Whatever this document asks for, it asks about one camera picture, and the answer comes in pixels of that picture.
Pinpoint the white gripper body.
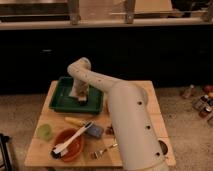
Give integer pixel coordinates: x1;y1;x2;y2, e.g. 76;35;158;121
69;79;89;99

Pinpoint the dark eraser block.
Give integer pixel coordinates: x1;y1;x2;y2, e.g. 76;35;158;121
78;99;87;105

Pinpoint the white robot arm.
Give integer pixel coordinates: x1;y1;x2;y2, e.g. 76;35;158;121
67;57;169;171

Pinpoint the green plastic tray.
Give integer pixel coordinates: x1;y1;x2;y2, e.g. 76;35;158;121
49;77;103;115

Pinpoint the blue grey sponge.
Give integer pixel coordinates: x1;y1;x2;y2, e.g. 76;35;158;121
86;125;104;138

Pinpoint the wooden board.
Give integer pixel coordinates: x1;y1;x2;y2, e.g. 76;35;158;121
25;81;176;168

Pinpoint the light green cup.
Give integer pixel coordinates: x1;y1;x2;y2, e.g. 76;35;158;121
36;124;52;141

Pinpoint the black cabinet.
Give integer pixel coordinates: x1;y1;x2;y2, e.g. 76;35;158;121
0;25;213;94

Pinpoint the orange bowl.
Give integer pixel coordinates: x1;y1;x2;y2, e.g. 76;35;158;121
54;128;84;162

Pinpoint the white spatula brush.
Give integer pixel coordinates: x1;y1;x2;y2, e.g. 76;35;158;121
51;121;94;159

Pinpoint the metal fork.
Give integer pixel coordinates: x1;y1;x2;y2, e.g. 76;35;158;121
91;143;117;159

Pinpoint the black stand at left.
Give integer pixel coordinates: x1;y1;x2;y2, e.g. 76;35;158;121
0;133;13;171

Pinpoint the small bottle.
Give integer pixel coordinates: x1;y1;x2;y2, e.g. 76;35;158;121
182;85;195;99

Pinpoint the red round object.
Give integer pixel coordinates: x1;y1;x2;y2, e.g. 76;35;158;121
203;85;213;93

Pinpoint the yellow handled tool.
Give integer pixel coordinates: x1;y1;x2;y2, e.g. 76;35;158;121
65;117;86;127

